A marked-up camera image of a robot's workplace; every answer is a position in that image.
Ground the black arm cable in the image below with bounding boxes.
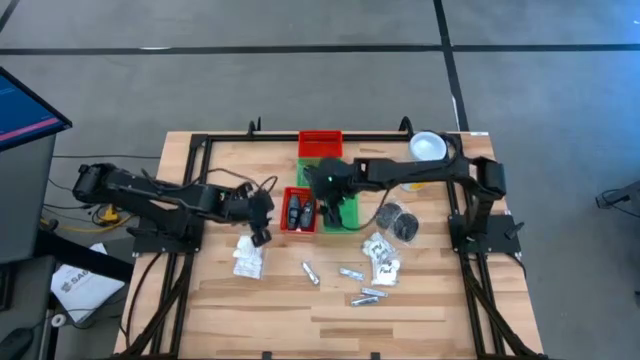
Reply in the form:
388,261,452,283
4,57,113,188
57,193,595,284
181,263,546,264
141,166,280,197
342,188,391,233

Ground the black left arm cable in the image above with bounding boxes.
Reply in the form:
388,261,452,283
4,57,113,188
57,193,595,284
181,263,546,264
141,166,280,197

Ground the cotton swab vanity pack bag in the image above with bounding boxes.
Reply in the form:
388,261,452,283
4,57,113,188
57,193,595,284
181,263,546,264
370,257,402,288
232,253,266,281
235,234,262,260

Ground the grey cabinet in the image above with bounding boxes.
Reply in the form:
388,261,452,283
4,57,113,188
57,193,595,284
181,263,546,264
0,133,57,265

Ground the grey roll-on deodorant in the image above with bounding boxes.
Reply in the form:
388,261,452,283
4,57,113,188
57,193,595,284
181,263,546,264
286,194,302,231
300,198,316,231

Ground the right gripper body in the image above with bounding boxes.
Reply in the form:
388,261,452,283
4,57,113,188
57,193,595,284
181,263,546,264
304,156,362,204

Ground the red plastic basket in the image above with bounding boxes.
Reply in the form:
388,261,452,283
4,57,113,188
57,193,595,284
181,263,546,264
297,130,345,159
279,186,319,235

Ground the cotton ball vanity pack bag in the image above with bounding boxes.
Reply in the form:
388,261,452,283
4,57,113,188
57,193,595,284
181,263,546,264
361,231,396,264

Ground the blue display screen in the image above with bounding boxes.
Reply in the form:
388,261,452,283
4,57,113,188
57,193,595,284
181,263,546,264
0,66,74,154

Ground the white yellow wipes canister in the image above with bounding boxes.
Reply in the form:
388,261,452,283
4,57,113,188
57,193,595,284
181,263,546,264
399,130,449,193

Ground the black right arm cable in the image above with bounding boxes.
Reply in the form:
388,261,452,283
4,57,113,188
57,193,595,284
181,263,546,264
342,188,391,233

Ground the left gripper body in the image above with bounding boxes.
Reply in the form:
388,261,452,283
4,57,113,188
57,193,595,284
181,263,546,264
219,180,276,226

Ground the white printed paper box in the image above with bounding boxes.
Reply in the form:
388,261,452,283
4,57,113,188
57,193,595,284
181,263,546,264
49,242,127,325

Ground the dark slanted beam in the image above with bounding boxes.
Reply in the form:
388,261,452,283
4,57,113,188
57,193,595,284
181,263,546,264
33,228,135,284

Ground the bagged black round disc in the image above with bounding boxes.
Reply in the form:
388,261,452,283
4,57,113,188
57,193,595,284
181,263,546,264
374,201,404,231
391,212,422,245

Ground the yellow floor cable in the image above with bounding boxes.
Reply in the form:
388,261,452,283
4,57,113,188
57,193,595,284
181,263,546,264
40,203,135,235

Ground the green plastic basket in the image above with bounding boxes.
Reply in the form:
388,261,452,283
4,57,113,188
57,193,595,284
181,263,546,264
321,192,361,235
295,158,327,189

